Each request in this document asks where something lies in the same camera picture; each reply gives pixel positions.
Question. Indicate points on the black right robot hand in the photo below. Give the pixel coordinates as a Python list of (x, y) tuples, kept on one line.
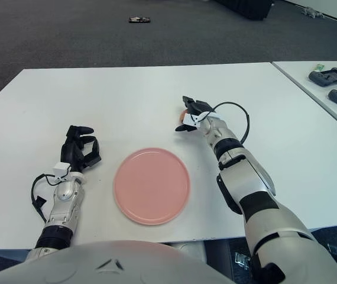
[(196, 106)]

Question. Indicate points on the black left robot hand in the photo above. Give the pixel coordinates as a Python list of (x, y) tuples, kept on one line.
[(69, 149)]

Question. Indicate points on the red yellow apple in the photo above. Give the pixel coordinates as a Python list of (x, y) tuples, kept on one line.
[(181, 116)]

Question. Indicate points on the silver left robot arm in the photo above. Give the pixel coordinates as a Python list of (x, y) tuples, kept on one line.
[(65, 192)]

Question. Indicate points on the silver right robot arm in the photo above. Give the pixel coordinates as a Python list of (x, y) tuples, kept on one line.
[(245, 177)]

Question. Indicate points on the pink round plate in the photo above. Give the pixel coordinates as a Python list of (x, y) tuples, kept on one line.
[(152, 186)]

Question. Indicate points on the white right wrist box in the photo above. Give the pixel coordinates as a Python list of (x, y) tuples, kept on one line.
[(192, 119)]

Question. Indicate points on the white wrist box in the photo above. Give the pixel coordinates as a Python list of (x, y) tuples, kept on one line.
[(61, 169), (192, 119)]

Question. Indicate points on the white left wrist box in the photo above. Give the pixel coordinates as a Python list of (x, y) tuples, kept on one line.
[(61, 169)]

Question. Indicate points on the small dark floor object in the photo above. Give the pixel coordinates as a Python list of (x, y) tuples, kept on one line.
[(139, 19)]

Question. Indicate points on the black furniture block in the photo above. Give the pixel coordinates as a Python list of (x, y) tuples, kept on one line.
[(245, 9)]

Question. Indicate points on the silver robot torso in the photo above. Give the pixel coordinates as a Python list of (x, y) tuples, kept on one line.
[(68, 266)]

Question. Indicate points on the green snack packet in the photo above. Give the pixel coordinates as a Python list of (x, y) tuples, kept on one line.
[(319, 67)]

